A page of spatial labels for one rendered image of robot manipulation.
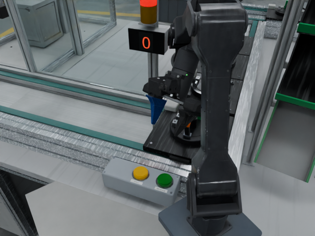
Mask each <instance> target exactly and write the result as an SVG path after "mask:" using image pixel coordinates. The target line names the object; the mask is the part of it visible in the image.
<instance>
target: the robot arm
mask: <svg viewBox="0 0 315 236"><path fill-rule="evenodd" d="M247 28H248V14H247V11H246V10H245V8H244V7H243V5H242V4H241V2H240V1H239V0H188V1H187V7H186V9H185V12H184V14H183V15H181V16H177V17H176V18H175V19H174V21H173V24H171V25H170V28H169V29H168V41H167V43H168V46H169V49H175V53H174V54H173V55H172V57H171V65H172V71H167V72H166V73H165V76H159V77H152V78H149V80H148V83H146V84H145V85H144V87H143V92H145V93H148V94H147V95H146V97H148V99H149V101H150V105H151V124H153V125H154V124H155V123H156V122H157V120H158V118H159V116H160V114H161V112H162V110H163V108H164V106H165V104H166V102H167V101H166V100H164V99H163V97H164V98H167V99H169V100H171V101H174V102H176V103H179V104H181V105H183V108H184V109H178V110H179V119H178V122H177V125H176V127H175V130H174V136H178V135H179V134H180V133H181V132H182V131H183V130H184V129H185V128H186V127H187V125H188V124H189V123H191V122H192V121H193V120H194V119H195V118H196V117H201V144H200V149H199V150H198V152H194V153H193V155H192V163H191V173H189V174H188V177H187V181H186V194H187V203H186V208H187V209H188V210H189V211H190V212H191V214H190V215H189V216H187V221H188V223H189V224H190V225H191V227H192V228H193V229H194V230H195V231H196V233H197V234H198V235H199V236H222V235H223V234H224V233H226V232H227V231H229V230H230V229H231V228H232V224H231V223H230V222H229V221H228V220H227V217H228V215H233V214H236V215H239V214H241V213H242V202H241V192H240V179H239V175H238V172H237V167H236V165H235V164H234V162H233V160H232V159H231V157H230V156H229V154H228V150H229V149H228V139H229V115H230V91H231V67H232V63H233V61H234V60H235V58H236V56H237V55H238V53H239V52H240V50H241V49H242V47H243V45H244V36H245V33H246V31H247ZM199 61H200V62H201V64H202V65H201V68H202V81H201V101H199V100H195V99H192V98H190V95H188V92H189V89H190V86H191V83H195V81H196V80H195V79H193V77H194V74H195V72H196V69H197V66H198V63H199ZM170 94H172V95H173V96H170ZM179 98H180V99H179Z"/></svg>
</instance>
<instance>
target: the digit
mask: <svg viewBox="0 0 315 236"><path fill-rule="evenodd" d="M139 49H140V50H144V51H150V52H153V33H146V32H139Z"/></svg>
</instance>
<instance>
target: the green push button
mask: <svg viewBox="0 0 315 236"><path fill-rule="evenodd" d="M157 183H158V184H159V185H160V186H162V187H168V186H170V185H171V184H172V177H171V176H170V175H169V174H166V173H163V174H160V175H159V176H158V177H157Z"/></svg>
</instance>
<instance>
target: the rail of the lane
mask: <svg viewBox="0 0 315 236"><path fill-rule="evenodd" d="M0 141H3V142H7V143H10V144H13V145H16V146H19V147H22V148H26V149H29V150H32V151H35V152H38V153H41V154H45V155H48V156H51V157H54V158H57V159H60V160H64V161H66V162H70V163H73V164H76V165H79V166H83V167H86V168H88V169H92V170H95V171H98V172H103V170H104V169H105V167H106V166H107V164H108V163H109V162H110V160H111V159H112V157H113V156H114V157H118V158H121V159H124V160H127V161H131V162H135V163H138V164H141V165H145V166H148V167H151V168H155V169H158V170H162V171H165V172H169V173H172V174H175V175H178V176H180V189H179V192H178V194H177V197H180V198H184V197H186V196H187V194H186V181H187V179H188V174H189V173H191V165H189V163H190V160H186V159H182V158H179V157H176V156H172V155H171V156H170V157H169V159H166V158H163V157H159V156H156V155H151V154H148V153H145V152H141V151H138V150H134V149H130V148H127V147H123V146H119V145H116V144H112V143H109V142H106V141H102V140H98V139H94V138H91V137H87V136H84V135H80V134H77V133H73V132H69V131H66V130H62V129H59V128H55V127H52V126H48V125H44V124H41V123H37V122H34V121H30V120H26V119H23V118H19V117H15V116H12V115H8V114H5V113H2V112H0Z"/></svg>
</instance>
